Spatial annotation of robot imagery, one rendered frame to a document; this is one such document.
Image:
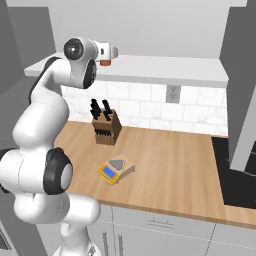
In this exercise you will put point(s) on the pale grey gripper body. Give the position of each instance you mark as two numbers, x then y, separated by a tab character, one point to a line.
114	52

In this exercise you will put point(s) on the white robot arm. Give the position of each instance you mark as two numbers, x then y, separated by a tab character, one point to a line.
40	126

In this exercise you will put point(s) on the orange jam jar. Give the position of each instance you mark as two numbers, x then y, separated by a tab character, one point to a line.
105	62

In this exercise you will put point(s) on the dark grey cabinet door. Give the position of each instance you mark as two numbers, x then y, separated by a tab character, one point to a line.
33	33

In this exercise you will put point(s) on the large grey cabinet door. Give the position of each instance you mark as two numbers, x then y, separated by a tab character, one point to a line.
243	83

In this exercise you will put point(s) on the brown wooden knife block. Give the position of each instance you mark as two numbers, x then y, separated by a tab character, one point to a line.
108	128

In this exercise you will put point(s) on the black hob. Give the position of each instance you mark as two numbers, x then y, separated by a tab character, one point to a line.
235	181

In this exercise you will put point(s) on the wide grey drawer front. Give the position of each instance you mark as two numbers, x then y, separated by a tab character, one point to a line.
186	224

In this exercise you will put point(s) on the narrow grey cupboard door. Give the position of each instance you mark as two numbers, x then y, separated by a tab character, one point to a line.
100	238

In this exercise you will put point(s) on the wide grey cupboard door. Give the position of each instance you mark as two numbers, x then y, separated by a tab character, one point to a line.
166	245

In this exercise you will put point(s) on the short grey drawer front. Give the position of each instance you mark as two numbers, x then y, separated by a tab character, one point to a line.
235	238

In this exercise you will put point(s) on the pale grey wall cabinet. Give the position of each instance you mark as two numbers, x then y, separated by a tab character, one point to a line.
160	68

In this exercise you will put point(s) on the grey wall socket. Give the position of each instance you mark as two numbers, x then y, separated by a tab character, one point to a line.
173	94

